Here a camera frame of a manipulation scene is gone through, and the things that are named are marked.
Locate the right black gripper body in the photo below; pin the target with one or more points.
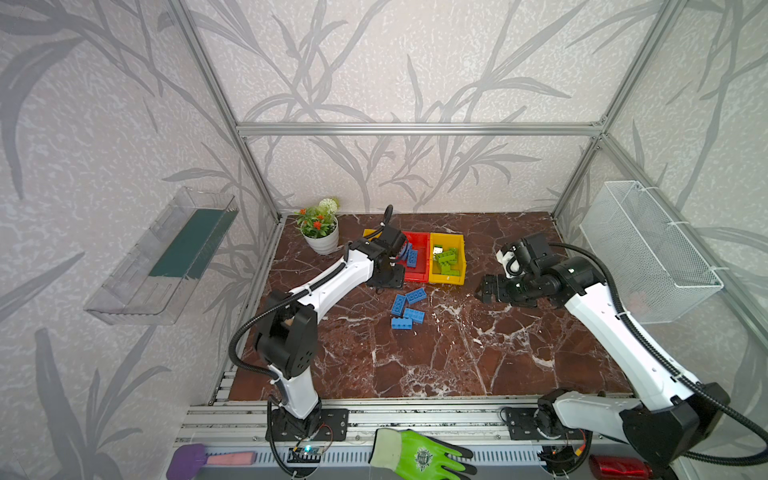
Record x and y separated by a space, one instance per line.
501 289

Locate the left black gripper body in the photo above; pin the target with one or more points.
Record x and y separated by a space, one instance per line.
389 279

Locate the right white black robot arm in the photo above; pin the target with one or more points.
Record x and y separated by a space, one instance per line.
671 411

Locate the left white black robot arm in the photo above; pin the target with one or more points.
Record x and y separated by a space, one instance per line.
281 341

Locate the left yellow plastic bin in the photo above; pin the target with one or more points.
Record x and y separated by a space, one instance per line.
369 233

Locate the yellow plastic bin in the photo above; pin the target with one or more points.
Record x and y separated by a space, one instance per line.
369 233
447 241

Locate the red plastic bin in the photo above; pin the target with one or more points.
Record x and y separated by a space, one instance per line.
418 272

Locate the potted plant white pot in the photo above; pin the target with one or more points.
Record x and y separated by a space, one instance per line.
319 225

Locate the right yellow plastic bin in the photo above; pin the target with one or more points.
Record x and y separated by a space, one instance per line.
447 241

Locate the green work glove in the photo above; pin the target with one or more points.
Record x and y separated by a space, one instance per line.
413 456

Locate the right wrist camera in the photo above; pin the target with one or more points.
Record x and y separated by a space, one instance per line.
506 257

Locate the white wire mesh basket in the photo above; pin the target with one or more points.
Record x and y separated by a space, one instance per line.
659 274

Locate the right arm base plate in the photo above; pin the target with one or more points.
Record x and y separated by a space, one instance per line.
520 423

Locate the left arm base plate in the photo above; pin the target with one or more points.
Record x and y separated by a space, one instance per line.
323 424

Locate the clear acrylic wall shelf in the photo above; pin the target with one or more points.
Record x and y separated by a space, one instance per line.
158 276

